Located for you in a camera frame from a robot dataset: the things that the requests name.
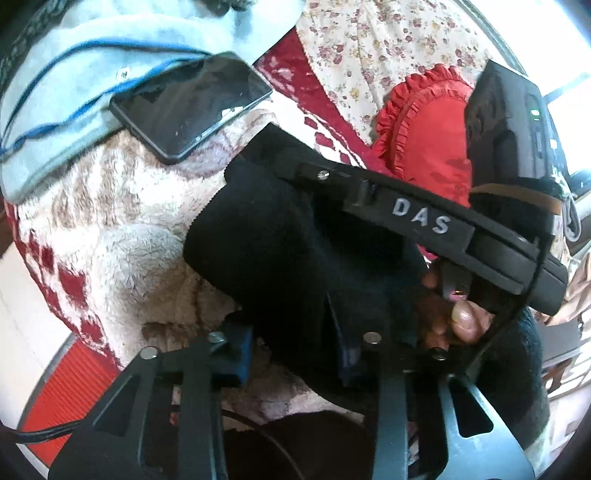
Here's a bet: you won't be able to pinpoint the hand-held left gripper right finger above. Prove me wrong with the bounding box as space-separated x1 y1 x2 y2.
337 330 536 480

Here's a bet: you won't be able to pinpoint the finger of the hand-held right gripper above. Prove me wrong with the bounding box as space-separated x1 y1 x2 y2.
259 122 370 208

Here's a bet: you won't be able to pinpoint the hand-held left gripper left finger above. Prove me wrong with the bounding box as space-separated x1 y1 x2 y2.
48 325 254 480

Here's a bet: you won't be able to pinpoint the black pants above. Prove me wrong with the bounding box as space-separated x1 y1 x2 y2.
183 122 444 416

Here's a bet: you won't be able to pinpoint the person's right forearm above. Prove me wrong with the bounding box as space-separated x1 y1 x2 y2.
480 307 552 450

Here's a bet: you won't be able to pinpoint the person's right hand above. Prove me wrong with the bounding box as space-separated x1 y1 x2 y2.
421 268 496 352

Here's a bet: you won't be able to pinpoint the red heart-shaped frilled pillow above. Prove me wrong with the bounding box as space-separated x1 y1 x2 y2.
372 65 476 208

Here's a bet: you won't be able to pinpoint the dark round object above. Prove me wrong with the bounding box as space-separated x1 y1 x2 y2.
222 410 372 480

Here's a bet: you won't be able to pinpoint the floral quilt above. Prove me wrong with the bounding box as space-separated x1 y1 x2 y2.
295 0 492 139

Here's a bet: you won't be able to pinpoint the black smartphone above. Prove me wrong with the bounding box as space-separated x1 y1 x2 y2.
109 52 273 164

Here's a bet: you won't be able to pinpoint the red and white fleece blanket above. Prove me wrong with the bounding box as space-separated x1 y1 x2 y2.
4 30 384 425

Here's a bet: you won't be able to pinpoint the beige cloth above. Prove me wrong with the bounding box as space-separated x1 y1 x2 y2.
540 249 591 324

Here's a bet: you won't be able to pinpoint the red ribbed panel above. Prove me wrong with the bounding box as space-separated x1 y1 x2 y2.
21 342 122 457

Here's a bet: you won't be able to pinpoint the light blue fleece garment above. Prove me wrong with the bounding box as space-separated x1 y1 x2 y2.
0 0 278 204

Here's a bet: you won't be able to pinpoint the black cable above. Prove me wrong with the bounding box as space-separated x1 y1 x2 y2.
11 422 81 446

